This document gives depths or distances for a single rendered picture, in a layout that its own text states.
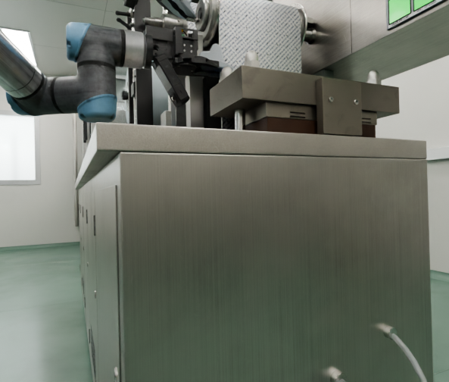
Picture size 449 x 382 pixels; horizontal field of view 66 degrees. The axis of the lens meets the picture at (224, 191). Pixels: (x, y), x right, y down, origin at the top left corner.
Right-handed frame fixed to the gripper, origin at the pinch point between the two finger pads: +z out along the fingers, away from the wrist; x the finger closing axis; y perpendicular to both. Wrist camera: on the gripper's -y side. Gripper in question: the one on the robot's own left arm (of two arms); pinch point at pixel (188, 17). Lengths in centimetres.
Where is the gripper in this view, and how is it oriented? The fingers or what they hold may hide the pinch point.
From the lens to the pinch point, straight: 99.5
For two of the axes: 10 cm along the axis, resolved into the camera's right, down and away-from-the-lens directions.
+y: 5.6, -7.8, 2.6
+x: -4.0, 0.2, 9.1
